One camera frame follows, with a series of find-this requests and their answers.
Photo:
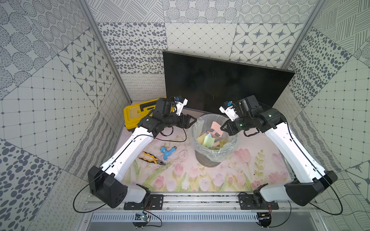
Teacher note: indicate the floral table mat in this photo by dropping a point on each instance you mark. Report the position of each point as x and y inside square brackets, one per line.
[254, 161]

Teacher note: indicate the blue plastic tool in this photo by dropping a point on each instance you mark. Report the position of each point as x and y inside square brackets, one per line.
[167, 152]

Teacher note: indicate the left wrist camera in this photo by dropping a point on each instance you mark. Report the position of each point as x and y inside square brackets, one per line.
[180, 102]

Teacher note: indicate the pink sticky note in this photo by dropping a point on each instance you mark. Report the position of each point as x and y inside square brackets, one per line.
[217, 128]

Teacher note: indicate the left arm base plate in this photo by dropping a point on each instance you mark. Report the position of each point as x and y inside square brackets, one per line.
[150, 202]

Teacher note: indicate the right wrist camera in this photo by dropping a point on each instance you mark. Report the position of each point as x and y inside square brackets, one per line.
[229, 109]

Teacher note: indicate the grey bin with plastic liner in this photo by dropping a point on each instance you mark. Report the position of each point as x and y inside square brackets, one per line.
[210, 148]

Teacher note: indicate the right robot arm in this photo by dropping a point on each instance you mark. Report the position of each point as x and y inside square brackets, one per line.
[311, 179]

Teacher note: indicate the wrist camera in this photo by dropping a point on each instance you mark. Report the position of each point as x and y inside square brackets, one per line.
[180, 102]
[229, 109]

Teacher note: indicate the yellow black pliers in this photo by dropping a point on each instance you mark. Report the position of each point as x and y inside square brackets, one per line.
[150, 158]

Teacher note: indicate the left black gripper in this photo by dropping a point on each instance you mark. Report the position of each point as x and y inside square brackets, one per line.
[181, 120]

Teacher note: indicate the right controller board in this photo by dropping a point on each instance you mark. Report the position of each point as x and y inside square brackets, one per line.
[264, 219]

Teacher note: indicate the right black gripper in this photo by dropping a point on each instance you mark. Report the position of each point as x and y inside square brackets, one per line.
[230, 130]

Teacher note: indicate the black flat monitor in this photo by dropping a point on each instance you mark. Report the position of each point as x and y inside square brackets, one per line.
[207, 83]

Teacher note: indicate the left controller board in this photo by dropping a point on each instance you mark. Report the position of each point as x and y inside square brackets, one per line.
[141, 220]

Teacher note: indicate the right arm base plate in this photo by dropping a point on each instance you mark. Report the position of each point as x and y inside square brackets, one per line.
[245, 201]

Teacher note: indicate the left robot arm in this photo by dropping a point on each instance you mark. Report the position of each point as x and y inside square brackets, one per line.
[105, 181]

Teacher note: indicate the controller board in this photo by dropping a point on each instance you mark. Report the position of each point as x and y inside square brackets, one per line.
[264, 219]
[141, 220]

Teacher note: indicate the aluminium mounting rail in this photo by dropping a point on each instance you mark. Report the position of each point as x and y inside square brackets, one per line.
[201, 202]

